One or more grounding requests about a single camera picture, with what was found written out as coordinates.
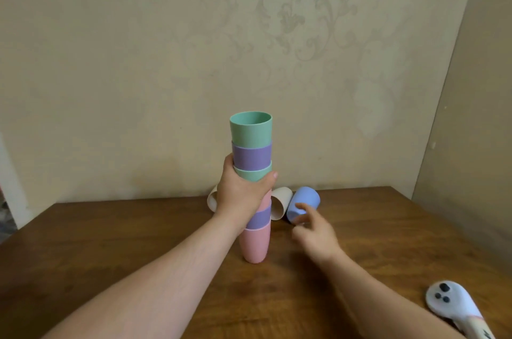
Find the stack of pastel cups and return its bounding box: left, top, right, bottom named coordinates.
left=230, top=111, right=274, bottom=264

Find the person's right forearm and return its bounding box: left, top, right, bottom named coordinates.
left=320, top=249, right=467, bottom=339

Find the white handheld controller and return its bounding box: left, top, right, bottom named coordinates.
left=425, top=280, right=497, bottom=339

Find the person's right hand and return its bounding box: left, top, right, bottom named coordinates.
left=291, top=202, right=343, bottom=266

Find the person's left hand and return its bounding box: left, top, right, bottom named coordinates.
left=214, top=153, right=279, bottom=237

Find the beige plastic cup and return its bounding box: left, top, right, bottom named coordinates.
left=270, top=187, right=295, bottom=222
left=207, top=185, right=219, bottom=214

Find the blue plastic cup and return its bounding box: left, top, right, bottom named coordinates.
left=286, top=186, right=321, bottom=226

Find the person's left forearm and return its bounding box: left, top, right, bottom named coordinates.
left=40, top=211, right=241, bottom=339

